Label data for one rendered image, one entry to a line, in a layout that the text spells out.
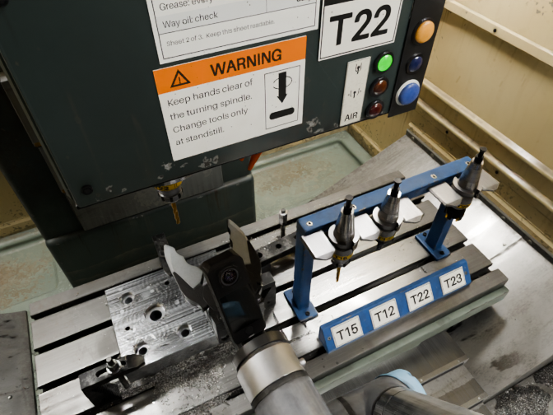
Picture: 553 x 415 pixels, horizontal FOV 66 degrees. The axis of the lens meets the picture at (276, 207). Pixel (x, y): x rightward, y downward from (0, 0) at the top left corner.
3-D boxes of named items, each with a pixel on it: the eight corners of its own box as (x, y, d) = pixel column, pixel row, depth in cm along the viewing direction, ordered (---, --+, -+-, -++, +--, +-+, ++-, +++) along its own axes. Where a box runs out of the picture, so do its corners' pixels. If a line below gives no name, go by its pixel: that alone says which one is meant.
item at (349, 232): (349, 223, 89) (352, 200, 84) (359, 238, 86) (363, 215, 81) (329, 228, 88) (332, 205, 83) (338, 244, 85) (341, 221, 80)
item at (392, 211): (391, 205, 92) (397, 183, 87) (402, 220, 89) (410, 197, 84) (373, 211, 91) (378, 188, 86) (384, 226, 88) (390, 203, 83)
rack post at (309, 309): (318, 315, 110) (329, 244, 88) (300, 324, 108) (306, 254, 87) (300, 286, 116) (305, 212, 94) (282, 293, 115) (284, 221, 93)
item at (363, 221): (385, 236, 88) (385, 234, 88) (364, 245, 87) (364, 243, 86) (365, 214, 93) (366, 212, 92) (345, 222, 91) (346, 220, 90)
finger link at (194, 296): (166, 285, 58) (213, 322, 54) (164, 279, 57) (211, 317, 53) (191, 262, 60) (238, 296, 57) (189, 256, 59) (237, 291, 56)
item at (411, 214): (427, 219, 92) (428, 216, 91) (407, 227, 90) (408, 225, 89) (406, 198, 96) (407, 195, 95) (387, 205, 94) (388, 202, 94)
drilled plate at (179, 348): (250, 329, 103) (249, 319, 99) (130, 383, 94) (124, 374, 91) (216, 260, 117) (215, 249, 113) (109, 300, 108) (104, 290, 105)
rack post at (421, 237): (450, 254, 123) (488, 180, 101) (436, 261, 122) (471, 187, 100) (428, 230, 129) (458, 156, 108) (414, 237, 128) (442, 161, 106)
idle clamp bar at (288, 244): (329, 243, 126) (330, 229, 121) (252, 282, 117) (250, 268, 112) (319, 232, 129) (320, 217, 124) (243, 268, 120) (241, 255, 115)
